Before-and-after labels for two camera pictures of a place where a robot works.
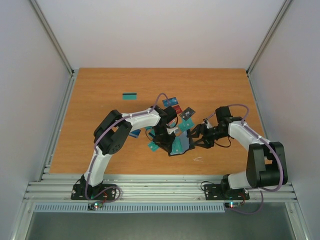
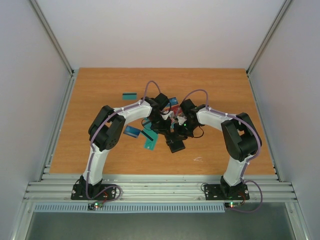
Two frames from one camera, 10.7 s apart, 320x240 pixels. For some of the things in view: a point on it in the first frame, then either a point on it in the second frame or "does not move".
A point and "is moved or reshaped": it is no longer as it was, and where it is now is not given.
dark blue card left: (135, 133) does not move
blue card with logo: (170, 102) does not move
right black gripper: (206, 134) to (180, 130)
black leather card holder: (171, 138) is moved or reshaped
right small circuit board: (232, 204) does not move
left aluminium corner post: (72, 71) does not move
